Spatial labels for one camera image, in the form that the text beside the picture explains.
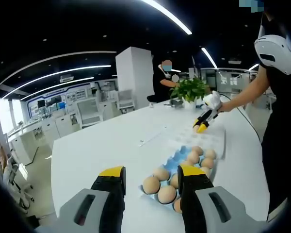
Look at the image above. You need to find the white table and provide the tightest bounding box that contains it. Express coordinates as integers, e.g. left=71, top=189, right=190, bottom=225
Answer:
left=50, top=96, right=270, bottom=233

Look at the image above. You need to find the white mesh office chair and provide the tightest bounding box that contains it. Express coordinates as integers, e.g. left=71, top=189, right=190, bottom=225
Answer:
left=116, top=89, right=136, bottom=114
left=76, top=98, right=104, bottom=129

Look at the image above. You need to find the green plant in white pot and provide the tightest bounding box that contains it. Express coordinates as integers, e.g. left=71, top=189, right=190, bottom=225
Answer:
left=169, top=77, right=210, bottom=109

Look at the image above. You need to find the ceiling air conditioner unit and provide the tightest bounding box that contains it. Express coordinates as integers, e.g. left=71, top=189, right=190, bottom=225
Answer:
left=59, top=74, right=75, bottom=83

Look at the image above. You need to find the white cabinet row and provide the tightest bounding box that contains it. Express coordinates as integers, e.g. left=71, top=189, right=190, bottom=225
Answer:
left=7, top=109, right=81, bottom=166

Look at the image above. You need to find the white chest-worn device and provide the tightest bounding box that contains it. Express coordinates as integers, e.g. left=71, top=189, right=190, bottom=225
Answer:
left=254, top=14, right=291, bottom=75

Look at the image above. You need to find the ceiling light strip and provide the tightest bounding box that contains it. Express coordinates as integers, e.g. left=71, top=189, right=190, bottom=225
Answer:
left=142, top=0, right=193, bottom=35
left=0, top=64, right=112, bottom=86
left=18, top=77, right=95, bottom=100
left=200, top=47, right=218, bottom=69

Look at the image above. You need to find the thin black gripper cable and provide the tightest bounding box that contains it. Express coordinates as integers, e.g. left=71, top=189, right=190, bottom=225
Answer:
left=219, top=94, right=262, bottom=144

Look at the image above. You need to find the blue egg tray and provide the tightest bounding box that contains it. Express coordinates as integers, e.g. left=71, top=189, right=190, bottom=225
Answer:
left=138, top=145, right=218, bottom=214

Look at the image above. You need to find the blue framed wall display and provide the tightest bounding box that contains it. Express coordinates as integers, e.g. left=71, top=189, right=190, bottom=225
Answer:
left=26, top=82, right=118, bottom=117

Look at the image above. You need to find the group of brown eggs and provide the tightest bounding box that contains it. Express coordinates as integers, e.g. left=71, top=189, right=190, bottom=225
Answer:
left=142, top=145, right=217, bottom=214

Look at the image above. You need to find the white dimpled foam tray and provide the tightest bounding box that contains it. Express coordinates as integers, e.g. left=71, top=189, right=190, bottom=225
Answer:
left=166, top=127, right=227, bottom=160

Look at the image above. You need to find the white square pillar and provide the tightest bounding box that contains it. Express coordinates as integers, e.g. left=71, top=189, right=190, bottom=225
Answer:
left=115, top=46, right=154, bottom=110

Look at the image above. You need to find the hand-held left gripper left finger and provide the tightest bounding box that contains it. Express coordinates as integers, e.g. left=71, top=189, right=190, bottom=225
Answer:
left=54, top=166, right=127, bottom=233

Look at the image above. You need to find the person's right hand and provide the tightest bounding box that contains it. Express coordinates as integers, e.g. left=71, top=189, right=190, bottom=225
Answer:
left=219, top=101, right=231, bottom=114

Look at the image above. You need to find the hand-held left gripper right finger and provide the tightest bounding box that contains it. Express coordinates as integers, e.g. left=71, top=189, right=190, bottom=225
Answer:
left=177, top=164, right=267, bottom=233

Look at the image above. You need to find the person's black clothed torso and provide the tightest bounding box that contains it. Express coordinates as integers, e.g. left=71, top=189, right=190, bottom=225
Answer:
left=260, top=9, right=291, bottom=220

